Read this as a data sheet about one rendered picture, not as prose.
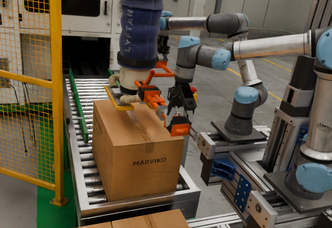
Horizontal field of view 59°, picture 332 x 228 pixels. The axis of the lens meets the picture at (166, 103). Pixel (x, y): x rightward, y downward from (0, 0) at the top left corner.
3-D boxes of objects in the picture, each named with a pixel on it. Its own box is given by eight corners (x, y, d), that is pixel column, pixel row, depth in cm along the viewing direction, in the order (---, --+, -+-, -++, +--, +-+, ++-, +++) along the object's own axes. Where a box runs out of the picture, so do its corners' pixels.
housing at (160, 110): (154, 114, 133) (155, 105, 132) (168, 113, 136) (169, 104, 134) (160, 121, 127) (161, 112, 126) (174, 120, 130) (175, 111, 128)
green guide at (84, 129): (62, 74, 351) (62, 67, 348) (71, 74, 355) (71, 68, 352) (73, 144, 216) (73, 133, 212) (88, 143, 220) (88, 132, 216)
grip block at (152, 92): (137, 96, 151) (138, 85, 149) (154, 95, 155) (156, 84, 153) (142, 102, 144) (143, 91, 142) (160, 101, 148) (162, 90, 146)
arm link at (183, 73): (198, 68, 110) (179, 68, 107) (196, 80, 112) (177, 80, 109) (190, 63, 116) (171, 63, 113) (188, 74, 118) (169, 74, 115)
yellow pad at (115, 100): (103, 88, 183) (103, 80, 181) (119, 87, 187) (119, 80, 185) (116, 111, 155) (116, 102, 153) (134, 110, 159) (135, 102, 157)
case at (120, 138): (91, 150, 212) (93, 99, 197) (144, 145, 228) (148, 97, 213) (109, 208, 162) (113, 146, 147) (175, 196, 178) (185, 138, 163)
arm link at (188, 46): (197, 40, 102) (176, 35, 106) (192, 70, 107) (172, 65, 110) (205, 38, 109) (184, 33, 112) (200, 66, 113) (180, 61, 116)
